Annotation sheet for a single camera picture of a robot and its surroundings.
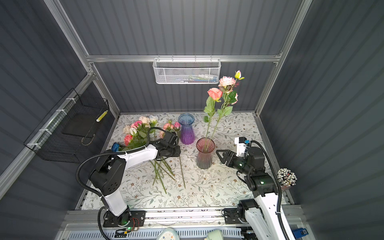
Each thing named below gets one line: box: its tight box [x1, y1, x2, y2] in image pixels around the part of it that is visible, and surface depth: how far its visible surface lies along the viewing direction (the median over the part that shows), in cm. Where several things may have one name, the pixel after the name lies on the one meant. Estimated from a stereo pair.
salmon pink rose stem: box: [203, 88, 223, 152], surface depth 72 cm
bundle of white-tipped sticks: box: [276, 168, 298, 190], surface depth 70 cm
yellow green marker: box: [96, 110, 108, 122], surface depth 83 cm
